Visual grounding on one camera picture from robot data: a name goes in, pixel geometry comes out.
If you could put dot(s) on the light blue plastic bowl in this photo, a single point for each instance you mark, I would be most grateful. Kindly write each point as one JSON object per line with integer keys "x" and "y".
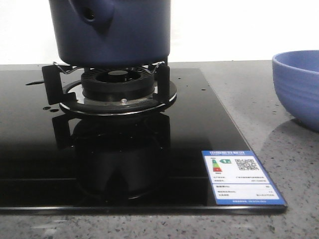
{"x": 296, "y": 83}

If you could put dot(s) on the black pot support grate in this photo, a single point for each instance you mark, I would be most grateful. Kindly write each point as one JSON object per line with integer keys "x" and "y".
{"x": 71, "y": 99}

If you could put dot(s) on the dark blue cooking pot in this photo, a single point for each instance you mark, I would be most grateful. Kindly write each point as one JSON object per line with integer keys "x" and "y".
{"x": 107, "y": 33}

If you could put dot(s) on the black glass gas cooktop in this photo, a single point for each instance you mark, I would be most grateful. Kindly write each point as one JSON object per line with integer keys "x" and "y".
{"x": 52, "y": 162}

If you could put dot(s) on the black gas burner head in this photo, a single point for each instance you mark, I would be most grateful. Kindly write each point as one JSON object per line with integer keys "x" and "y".
{"x": 114, "y": 85}

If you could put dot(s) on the blue energy rating label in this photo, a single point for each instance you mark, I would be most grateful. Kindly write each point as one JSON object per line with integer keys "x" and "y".
{"x": 238, "y": 178}

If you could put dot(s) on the silver wire pot reducer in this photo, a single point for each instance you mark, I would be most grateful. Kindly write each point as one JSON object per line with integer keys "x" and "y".
{"x": 68, "y": 69}

